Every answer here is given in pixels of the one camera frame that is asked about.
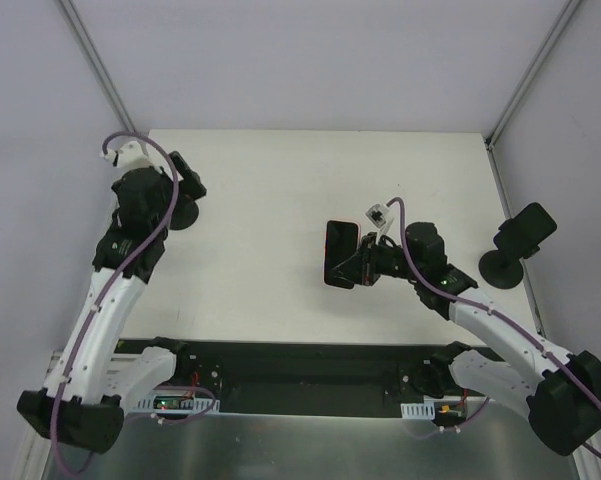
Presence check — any pink case smartphone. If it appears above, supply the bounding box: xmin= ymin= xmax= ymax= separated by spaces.
xmin=323 ymin=220 xmax=360 ymax=290

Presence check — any black round-base phone stand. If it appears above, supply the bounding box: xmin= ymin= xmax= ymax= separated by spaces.
xmin=478 ymin=247 xmax=540 ymax=290

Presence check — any black case smartphone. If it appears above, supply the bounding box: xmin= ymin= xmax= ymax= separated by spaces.
xmin=493 ymin=202 xmax=557 ymax=259

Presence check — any black gooseneck phone stand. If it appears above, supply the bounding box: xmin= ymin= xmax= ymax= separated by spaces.
xmin=169 ymin=196 xmax=199 ymax=231

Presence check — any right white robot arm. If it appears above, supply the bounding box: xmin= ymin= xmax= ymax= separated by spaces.
xmin=324 ymin=220 xmax=601 ymax=456

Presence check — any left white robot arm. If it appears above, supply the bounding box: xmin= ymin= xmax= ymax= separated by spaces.
xmin=16 ymin=151 xmax=207 ymax=454

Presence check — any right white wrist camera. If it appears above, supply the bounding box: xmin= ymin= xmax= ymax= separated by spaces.
xmin=365 ymin=203 xmax=394 ymax=242

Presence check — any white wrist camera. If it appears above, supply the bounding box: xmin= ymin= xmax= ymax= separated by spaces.
xmin=100 ymin=140 xmax=153 ymax=171
xmin=365 ymin=203 xmax=394 ymax=242

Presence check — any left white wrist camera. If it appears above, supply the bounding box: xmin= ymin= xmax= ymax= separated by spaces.
xmin=100 ymin=140 xmax=153 ymax=171

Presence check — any right white cable duct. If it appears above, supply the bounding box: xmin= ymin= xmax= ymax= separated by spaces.
xmin=400 ymin=400 xmax=436 ymax=421

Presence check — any white cable duct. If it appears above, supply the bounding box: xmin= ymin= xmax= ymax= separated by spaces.
xmin=400 ymin=400 xmax=436 ymax=421
xmin=131 ymin=395 xmax=220 ymax=415

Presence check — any aluminium rail bar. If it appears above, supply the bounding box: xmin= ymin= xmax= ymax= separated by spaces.
xmin=45 ymin=352 xmax=140 ymax=381

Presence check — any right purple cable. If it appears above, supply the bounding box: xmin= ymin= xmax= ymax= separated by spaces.
xmin=387 ymin=197 xmax=601 ymax=466

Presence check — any left aluminium frame post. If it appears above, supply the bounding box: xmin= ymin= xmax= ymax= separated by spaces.
xmin=54 ymin=0 xmax=139 ymax=132

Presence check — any aluminium frame post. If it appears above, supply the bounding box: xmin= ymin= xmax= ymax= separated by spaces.
xmin=54 ymin=0 xmax=139 ymax=132
xmin=483 ymin=0 xmax=584 ymax=151

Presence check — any left white cable duct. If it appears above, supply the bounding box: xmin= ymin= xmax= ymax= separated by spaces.
xmin=131 ymin=395 xmax=220 ymax=415

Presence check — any right aluminium frame post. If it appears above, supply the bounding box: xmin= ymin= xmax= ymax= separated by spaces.
xmin=483 ymin=0 xmax=584 ymax=151

